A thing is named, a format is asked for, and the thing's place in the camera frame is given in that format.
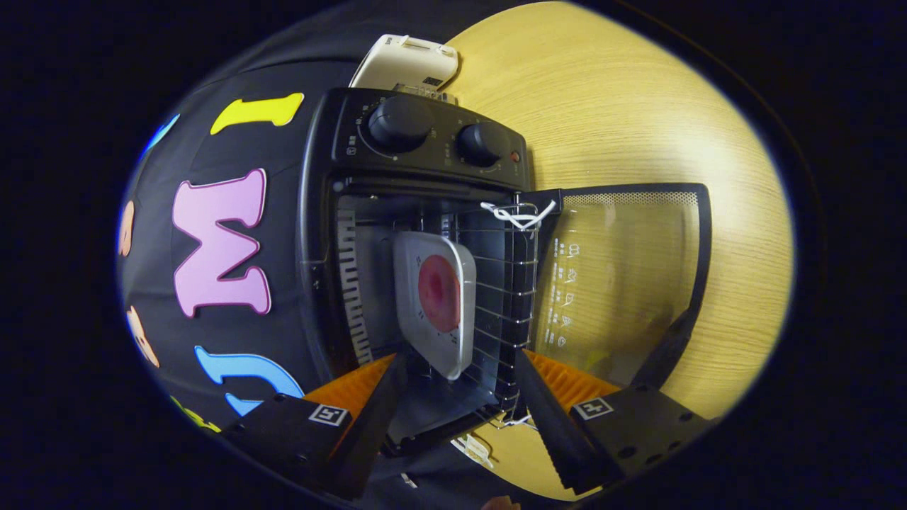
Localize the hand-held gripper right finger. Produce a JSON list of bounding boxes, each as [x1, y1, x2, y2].
[[513, 349, 713, 495]]

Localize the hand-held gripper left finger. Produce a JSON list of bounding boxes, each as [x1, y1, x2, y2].
[[221, 353, 408, 500]]

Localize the white square plate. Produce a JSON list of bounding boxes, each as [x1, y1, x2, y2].
[[393, 231, 478, 381]]

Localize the pink round food slice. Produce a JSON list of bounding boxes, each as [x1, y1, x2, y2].
[[417, 254, 462, 334]]

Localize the black toaster oven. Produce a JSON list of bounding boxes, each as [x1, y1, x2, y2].
[[298, 87, 712, 458]]

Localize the white toaster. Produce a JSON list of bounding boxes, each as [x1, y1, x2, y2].
[[349, 34, 460, 106]]

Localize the white divided snack dish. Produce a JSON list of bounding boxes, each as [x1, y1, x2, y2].
[[451, 433, 495, 470]]

